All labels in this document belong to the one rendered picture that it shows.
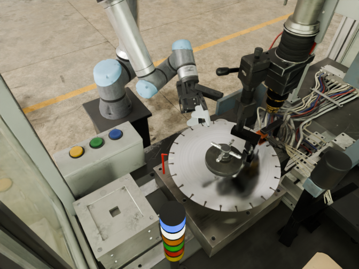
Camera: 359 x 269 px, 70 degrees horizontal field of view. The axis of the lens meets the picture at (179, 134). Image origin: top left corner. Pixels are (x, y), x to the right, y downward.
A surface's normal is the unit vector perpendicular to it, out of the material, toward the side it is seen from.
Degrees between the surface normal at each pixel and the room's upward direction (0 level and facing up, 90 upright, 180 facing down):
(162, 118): 0
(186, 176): 0
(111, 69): 7
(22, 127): 90
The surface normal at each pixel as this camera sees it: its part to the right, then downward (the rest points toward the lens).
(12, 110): 0.57, 0.61
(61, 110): 0.00, -0.68
